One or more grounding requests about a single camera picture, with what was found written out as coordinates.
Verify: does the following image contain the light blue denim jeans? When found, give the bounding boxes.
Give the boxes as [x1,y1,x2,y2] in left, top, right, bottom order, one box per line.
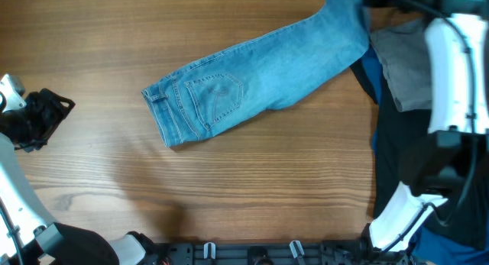
[141,0,369,147]

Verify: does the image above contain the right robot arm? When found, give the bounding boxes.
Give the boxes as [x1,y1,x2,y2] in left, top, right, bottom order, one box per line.
[358,0,488,262]

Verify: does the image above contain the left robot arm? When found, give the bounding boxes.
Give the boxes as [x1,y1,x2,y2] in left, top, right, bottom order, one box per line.
[1,86,161,265]

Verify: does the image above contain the black garment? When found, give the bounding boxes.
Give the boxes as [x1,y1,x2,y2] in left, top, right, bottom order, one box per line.
[351,60,488,227]

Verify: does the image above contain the grey t-shirt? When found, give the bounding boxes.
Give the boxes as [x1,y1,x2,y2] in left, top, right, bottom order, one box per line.
[371,19,432,112]

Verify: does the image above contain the blue garment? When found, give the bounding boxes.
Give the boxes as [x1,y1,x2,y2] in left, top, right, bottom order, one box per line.
[359,48,488,265]

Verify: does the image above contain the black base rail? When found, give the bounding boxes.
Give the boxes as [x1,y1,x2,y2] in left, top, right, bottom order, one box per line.
[157,240,358,265]

